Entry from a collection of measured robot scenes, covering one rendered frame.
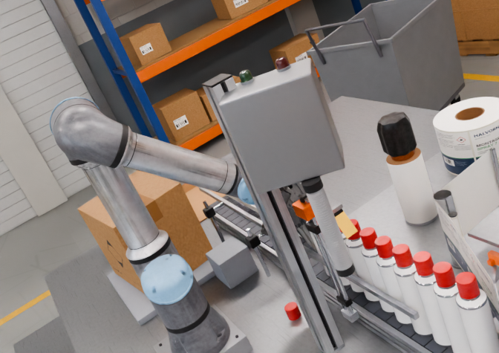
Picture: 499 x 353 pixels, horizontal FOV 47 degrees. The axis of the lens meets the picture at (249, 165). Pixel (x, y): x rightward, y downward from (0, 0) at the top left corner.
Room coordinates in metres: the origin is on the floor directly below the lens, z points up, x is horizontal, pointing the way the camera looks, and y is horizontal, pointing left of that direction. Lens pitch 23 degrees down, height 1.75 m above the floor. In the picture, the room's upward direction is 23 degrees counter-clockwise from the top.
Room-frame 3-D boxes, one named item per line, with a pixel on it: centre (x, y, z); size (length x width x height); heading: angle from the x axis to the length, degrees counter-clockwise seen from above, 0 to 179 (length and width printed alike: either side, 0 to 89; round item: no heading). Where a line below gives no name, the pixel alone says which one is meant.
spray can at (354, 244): (1.07, -0.15, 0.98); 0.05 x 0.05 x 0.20
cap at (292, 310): (1.19, 0.05, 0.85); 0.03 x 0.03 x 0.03
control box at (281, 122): (0.99, -0.09, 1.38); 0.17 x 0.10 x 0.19; 75
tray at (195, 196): (2.06, 0.22, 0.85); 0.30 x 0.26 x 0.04; 20
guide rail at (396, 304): (1.38, 0.01, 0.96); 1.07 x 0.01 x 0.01; 20
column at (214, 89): (1.03, -0.01, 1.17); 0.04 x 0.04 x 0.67; 20
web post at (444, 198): (1.06, -0.35, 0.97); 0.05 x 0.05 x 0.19
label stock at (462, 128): (1.44, -0.62, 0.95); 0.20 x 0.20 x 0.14
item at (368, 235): (1.02, -0.17, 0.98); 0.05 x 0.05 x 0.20
